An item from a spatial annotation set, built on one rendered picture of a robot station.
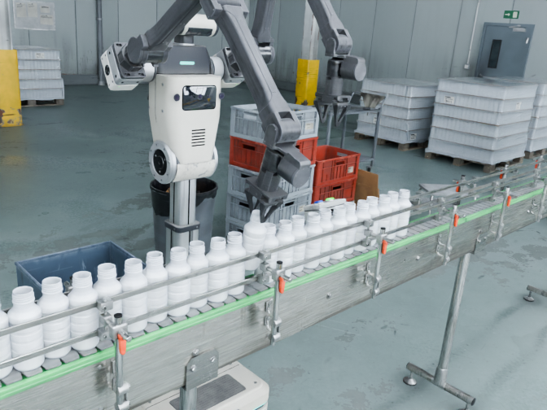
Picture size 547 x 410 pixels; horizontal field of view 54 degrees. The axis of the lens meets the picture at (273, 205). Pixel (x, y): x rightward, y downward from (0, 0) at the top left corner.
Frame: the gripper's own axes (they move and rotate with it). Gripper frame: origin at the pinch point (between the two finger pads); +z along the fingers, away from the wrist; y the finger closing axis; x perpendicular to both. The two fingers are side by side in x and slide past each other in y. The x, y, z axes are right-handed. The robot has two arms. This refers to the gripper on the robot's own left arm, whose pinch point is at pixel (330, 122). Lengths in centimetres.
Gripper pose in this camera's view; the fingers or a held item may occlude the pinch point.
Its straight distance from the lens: 178.6
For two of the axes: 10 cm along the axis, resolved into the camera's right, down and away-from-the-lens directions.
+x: -7.3, 1.6, -6.6
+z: -0.8, 9.5, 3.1
